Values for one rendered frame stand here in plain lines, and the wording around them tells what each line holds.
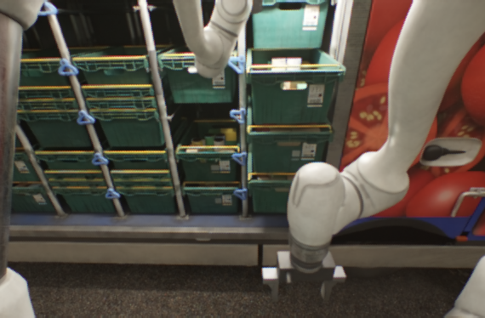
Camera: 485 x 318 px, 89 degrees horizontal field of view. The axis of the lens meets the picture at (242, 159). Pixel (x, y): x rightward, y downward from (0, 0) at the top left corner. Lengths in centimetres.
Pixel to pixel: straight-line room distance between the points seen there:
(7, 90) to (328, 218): 53
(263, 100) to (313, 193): 73
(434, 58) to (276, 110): 89
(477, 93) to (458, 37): 131
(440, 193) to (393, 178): 130
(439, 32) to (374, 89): 105
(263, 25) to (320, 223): 106
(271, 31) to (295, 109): 42
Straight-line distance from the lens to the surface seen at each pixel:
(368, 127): 141
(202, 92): 143
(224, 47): 85
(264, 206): 144
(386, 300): 242
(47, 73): 176
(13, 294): 53
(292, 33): 138
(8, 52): 47
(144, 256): 208
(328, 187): 46
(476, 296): 53
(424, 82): 33
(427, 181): 175
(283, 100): 114
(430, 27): 30
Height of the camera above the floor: 190
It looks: 30 degrees down
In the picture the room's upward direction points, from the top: 2 degrees counter-clockwise
